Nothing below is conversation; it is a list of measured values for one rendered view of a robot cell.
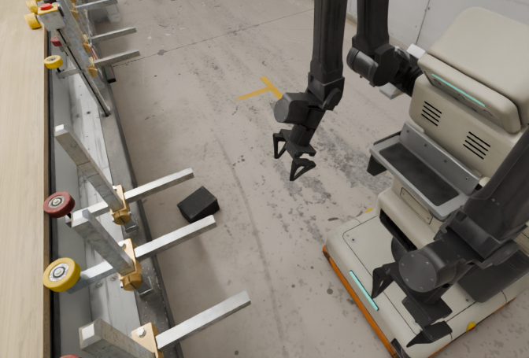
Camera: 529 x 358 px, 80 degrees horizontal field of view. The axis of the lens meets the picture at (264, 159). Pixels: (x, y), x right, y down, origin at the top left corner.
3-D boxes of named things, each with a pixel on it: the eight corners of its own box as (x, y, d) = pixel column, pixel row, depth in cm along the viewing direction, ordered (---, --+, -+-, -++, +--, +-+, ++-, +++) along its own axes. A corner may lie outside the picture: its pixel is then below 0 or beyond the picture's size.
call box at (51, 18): (67, 22, 130) (56, 2, 124) (68, 28, 125) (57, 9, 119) (49, 27, 128) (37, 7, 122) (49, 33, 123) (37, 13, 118)
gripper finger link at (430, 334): (405, 364, 53) (439, 335, 49) (378, 324, 58) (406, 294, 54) (428, 352, 57) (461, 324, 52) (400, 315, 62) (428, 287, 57)
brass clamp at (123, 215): (127, 192, 113) (122, 183, 110) (135, 220, 105) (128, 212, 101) (110, 198, 112) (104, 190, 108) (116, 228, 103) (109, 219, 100)
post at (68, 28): (105, 88, 179) (58, 1, 143) (105, 91, 176) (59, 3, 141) (98, 90, 178) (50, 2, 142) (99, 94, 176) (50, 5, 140)
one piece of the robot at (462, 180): (397, 160, 100) (417, 107, 84) (471, 227, 83) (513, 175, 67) (356, 179, 96) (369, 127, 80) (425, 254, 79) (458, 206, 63)
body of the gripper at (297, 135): (294, 156, 78) (307, 132, 74) (277, 134, 85) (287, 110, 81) (314, 158, 82) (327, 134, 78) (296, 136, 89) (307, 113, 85)
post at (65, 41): (110, 109, 161) (62, 22, 128) (112, 114, 158) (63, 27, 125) (101, 112, 160) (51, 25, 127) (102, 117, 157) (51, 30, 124)
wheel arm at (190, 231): (214, 220, 100) (212, 212, 96) (218, 228, 97) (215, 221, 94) (71, 284, 89) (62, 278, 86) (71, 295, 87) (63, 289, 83)
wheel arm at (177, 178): (193, 173, 117) (190, 165, 114) (195, 179, 115) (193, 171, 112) (71, 221, 106) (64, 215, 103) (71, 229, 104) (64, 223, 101)
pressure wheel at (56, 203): (75, 234, 101) (54, 215, 92) (57, 226, 103) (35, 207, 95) (92, 214, 106) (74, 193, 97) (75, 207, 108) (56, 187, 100)
